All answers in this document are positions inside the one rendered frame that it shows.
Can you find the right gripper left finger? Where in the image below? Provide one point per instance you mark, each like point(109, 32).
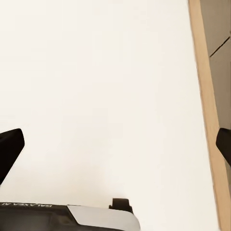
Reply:
point(11, 144)

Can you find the cabinet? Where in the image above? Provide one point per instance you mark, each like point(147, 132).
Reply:
point(217, 23)

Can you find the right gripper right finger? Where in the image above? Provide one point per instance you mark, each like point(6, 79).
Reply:
point(223, 143)

